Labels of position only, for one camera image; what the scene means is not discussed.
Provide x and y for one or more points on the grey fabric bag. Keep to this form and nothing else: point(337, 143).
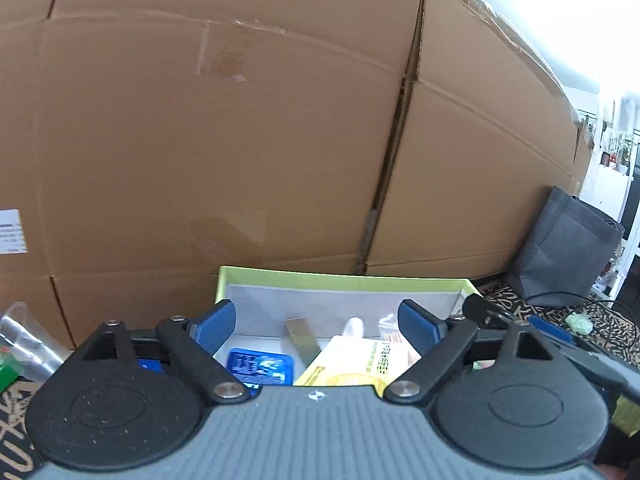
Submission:
point(565, 250)

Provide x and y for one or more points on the light green shoe box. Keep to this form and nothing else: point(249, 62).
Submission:
point(300, 290)

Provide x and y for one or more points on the large plain cardboard box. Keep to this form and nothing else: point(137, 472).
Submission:
point(475, 170)

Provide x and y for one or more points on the yellow white medicine box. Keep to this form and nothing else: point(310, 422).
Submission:
point(345, 365)

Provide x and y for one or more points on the small blue packet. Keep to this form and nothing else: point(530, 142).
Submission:
point(260, 367)

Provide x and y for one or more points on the large cardboard box white label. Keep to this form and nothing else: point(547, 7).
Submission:
point(200, 135)

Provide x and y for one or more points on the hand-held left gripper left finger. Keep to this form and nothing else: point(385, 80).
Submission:
point(217, 325)

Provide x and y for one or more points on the pale green small toy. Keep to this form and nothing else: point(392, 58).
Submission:
point(580, 324)

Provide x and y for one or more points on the black letter print mat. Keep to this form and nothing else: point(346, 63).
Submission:
point(510, 300)

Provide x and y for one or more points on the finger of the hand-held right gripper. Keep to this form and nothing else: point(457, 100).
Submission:
point(487, 312)
point(550, 329)

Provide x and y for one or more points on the white small bottle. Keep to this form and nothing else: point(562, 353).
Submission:
point(352, 327)

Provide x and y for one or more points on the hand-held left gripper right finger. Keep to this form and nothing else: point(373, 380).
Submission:
point(417, 325)

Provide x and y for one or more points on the white shelf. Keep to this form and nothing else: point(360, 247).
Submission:
point(607, 185)

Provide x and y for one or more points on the clear plastic bag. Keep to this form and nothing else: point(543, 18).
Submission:
point(395, 330)

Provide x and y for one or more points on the clear plastic cup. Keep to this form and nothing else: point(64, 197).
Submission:
point(25, 330)

